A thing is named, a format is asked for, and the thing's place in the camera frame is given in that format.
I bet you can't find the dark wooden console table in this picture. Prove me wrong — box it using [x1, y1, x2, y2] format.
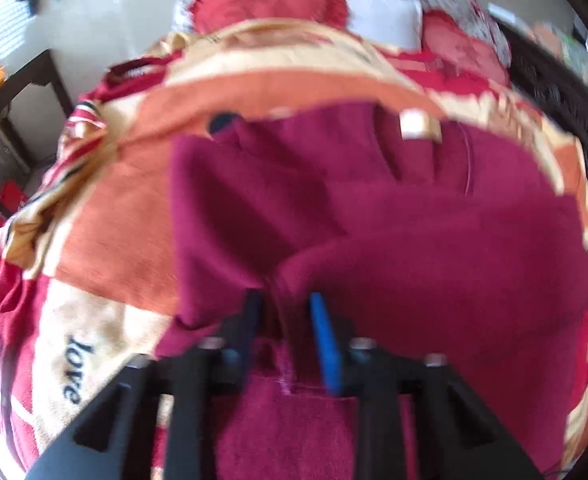
[0, 50, 74, 176]

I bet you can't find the white pillow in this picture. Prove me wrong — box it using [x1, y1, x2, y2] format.
[341, 0, 425, 51]

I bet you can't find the maroon knitted garment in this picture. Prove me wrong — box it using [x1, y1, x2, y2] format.
[154, 102, 588, 480]

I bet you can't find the orange red printed blanket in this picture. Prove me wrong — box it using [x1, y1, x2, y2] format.
[0, 17, 588, 480]

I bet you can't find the red heart-shaped frilled pillow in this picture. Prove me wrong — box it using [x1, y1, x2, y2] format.
[421, 10, 512, 86]
[191, 0, 352, 36]

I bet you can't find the dark wooden carved headboard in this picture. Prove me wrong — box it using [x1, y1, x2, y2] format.
[494, 20, 588, 201]

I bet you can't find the pile of assorted packets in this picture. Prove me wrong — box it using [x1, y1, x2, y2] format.
[529, 20, 588, 103]

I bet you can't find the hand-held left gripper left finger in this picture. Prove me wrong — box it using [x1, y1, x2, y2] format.
[26, 291, 265, 480]

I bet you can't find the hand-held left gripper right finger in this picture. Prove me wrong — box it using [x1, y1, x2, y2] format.
[309, 293, 543, 480]

